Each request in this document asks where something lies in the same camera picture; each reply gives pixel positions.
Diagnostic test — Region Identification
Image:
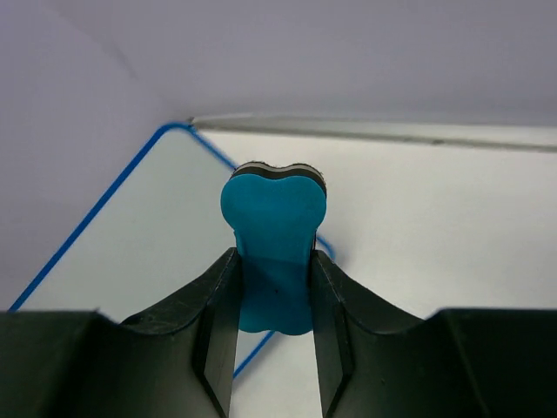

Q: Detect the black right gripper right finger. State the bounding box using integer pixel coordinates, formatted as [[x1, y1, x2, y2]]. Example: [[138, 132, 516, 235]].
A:
[[309, 251, 556, 417]]

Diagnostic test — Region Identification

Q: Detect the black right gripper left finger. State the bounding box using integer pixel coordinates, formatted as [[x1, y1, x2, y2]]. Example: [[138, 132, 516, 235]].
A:
[[1, 249, 242, 417]]

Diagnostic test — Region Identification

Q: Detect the blue-framed whiteboard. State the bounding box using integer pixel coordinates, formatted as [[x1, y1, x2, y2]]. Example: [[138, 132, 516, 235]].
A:
[[8, 122, 337, 380]]

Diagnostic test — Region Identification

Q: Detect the blue whiteboard eraser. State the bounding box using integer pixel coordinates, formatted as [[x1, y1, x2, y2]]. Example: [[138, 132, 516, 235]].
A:
[[220, 161, 327, 335]]

